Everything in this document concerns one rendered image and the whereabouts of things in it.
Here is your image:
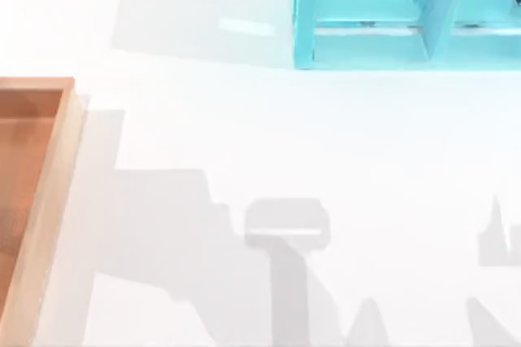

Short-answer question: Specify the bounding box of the light blue rack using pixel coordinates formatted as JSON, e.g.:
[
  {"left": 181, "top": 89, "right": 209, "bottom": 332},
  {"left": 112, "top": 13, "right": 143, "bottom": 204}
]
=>
[{"left": 291, "top": 0, "right": 521, "bottom": 72}]

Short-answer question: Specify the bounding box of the shallow salmon-coloured box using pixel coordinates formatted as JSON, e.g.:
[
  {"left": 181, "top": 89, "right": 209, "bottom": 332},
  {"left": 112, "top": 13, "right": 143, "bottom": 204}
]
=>
[{"left": 0, "top": 76, "right": 90, "bottom": 347}]

